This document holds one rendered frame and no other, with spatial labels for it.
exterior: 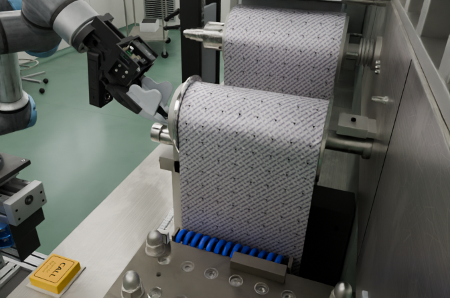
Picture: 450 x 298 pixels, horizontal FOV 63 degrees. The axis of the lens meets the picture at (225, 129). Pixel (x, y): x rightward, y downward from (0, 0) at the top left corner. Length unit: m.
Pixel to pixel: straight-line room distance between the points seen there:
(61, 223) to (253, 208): 1.90
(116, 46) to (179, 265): 0.39
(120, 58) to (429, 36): 0.46
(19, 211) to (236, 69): 0.90
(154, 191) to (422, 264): 0.89
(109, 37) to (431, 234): 0.56
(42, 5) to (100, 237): 0.54
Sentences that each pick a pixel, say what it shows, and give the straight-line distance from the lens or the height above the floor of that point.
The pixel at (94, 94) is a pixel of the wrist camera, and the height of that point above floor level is 1.28.
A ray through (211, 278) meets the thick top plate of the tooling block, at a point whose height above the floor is 1.03.
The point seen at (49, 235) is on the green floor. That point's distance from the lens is 2.41.
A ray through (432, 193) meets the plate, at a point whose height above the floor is 1.41.
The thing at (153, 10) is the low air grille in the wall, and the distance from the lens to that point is 7.04.
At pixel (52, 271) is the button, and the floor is 0.92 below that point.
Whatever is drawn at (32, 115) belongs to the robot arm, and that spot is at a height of 0.99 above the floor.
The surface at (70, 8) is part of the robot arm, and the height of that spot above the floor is 1.43.
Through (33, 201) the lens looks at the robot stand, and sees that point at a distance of 1.44.
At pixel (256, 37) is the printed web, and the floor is 1.36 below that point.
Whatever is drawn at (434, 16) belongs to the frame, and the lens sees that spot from 0.45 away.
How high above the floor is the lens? 1.55
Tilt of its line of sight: 28 degrees down
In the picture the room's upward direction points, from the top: 2 degrees clockwise
